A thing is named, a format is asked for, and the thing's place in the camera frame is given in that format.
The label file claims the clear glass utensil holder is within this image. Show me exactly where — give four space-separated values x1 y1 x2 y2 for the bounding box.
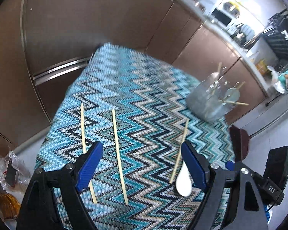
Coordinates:
185 73 240 123

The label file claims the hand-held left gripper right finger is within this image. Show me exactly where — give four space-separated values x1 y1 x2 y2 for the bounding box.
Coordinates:
181 141 267 230

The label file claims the black dish rack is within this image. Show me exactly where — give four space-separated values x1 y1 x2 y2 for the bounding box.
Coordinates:
262 8 288 65

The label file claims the zigzag knitted tablecloth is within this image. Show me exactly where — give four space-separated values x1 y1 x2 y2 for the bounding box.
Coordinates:
35 43 238 230

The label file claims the white plastic bag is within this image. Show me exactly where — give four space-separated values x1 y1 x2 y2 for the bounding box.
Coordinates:
266 66 286 94

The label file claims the orange net bag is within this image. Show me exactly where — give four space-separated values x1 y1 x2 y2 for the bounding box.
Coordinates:
0 193 21 221

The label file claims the stainless steel pot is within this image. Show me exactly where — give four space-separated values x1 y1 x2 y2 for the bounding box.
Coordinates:
222 1 242 15

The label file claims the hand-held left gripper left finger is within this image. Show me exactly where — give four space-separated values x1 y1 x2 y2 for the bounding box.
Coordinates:
16 141 103 230

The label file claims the clear plastic bag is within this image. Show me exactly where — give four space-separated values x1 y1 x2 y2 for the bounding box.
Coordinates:
0 150 31 192

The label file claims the dark red dustpan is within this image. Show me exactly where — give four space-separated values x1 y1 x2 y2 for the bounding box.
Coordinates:
229 125 251 162

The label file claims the white microwave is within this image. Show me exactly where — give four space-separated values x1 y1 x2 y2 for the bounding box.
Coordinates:
210 6 233 28

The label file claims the orange bottle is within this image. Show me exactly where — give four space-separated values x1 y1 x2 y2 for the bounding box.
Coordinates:
256 60 268 75

